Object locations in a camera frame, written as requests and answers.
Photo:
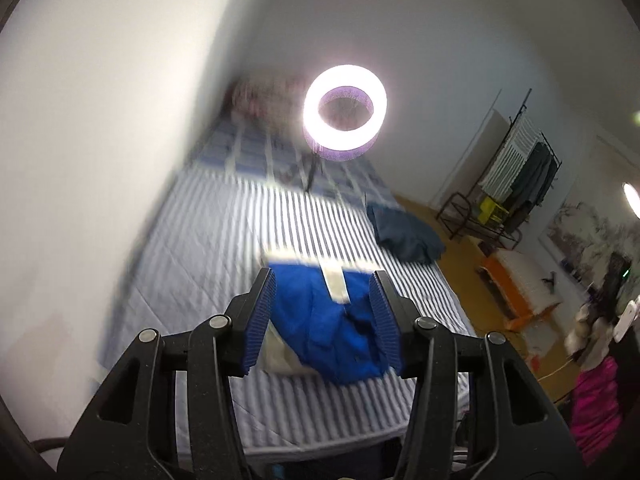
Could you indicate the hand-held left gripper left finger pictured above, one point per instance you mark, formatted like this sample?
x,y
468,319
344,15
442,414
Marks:
x,y
257,325

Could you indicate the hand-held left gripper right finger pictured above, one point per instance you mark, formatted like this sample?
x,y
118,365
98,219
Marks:
x,y
387,325

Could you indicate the beige and blue jacket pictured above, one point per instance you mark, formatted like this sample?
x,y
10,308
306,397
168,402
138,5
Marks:
x,y
325,325

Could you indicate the dark blue clothes pile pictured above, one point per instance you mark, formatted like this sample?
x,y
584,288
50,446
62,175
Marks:
x,y
405,235

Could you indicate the black metal clothes rack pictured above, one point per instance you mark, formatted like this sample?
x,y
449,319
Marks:
x,y
452,210

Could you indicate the blue striped blanket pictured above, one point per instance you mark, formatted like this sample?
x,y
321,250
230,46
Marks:
x,y
200,260

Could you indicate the orange and white bench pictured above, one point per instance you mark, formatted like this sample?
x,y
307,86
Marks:
x,y
520,275

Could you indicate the yellow box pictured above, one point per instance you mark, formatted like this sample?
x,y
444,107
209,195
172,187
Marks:
x,y
487,210

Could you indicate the black tripod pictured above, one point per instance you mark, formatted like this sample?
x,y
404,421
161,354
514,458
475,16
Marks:
x,y
311,175

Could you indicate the blue checked bed sheet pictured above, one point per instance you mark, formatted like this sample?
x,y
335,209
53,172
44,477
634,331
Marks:
x,y
240,150

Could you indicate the white leaning board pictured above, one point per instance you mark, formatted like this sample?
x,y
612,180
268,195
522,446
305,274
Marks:
x,y
475,160

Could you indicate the white cloth pile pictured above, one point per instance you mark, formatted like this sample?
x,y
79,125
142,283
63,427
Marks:
x,y
592,340

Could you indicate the white striped towel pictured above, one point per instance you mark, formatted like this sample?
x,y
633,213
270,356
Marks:
x,y
510,155

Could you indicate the dark hanging garments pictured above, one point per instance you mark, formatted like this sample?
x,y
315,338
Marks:
x,y
535,170

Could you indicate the pink garment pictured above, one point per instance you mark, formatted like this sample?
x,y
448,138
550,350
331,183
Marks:
x,y
595,400

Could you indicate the black box device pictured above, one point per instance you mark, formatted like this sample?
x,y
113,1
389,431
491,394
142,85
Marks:
x,y
612,280

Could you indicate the rolled floral quilt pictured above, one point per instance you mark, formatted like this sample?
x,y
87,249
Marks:
x,y
260,95

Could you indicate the oval white lamp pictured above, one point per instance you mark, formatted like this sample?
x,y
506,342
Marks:
x,y
631,200

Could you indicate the wall poster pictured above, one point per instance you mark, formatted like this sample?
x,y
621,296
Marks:
x,y
580,225

